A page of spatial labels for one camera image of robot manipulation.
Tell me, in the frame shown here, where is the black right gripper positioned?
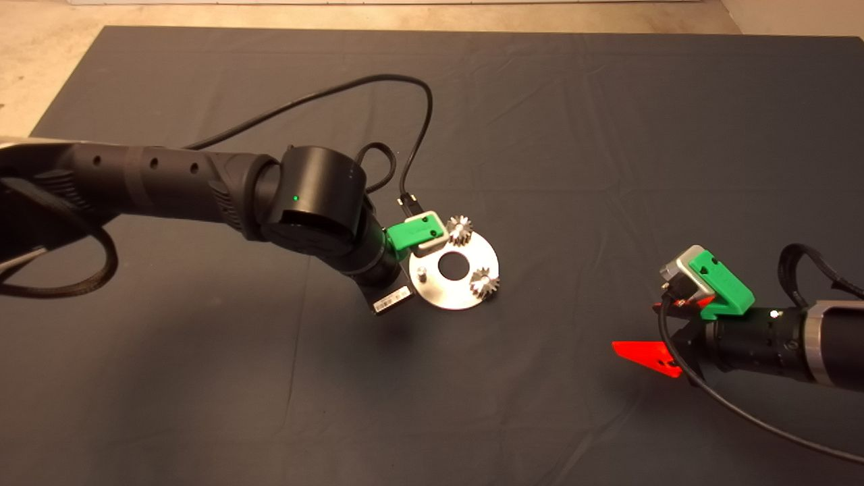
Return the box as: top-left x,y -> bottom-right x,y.
611,295 -> 720,387

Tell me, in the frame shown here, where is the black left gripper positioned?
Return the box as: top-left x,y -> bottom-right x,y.
354,260 -> 414,316

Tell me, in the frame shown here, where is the steel planetary gear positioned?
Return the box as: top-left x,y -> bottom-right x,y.
447,215 -> 475,247
469,267 -> 500,300

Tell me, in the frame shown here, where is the round metal carrier plate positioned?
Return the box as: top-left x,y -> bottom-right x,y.
409,229 -> 500,311

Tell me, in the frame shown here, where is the dark grey table cloth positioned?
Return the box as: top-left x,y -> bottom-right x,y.
0,26 -> 864,486

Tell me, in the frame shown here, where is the white right camera box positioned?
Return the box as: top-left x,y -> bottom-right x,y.
659,245 -> 715,301

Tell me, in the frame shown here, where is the white camera box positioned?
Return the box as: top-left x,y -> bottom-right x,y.
408,211 -> 450,257
659,245 -> 715,301

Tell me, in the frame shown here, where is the green left camera mount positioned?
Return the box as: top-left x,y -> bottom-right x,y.
386,215 -> 446,254

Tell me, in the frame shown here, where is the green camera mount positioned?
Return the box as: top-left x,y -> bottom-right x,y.
386,215 -> 446,254
688,250 -> 755,318

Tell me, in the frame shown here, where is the white left camera box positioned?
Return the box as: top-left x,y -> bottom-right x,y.
408,211 -> 450,257

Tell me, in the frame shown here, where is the green right camera mount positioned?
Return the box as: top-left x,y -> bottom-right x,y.
688,250 -> 755,318

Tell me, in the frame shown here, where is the black braided cable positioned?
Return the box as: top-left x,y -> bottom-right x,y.
356,142 -> 398,195
778,243 -> 864,308
0,177 -> 119,299

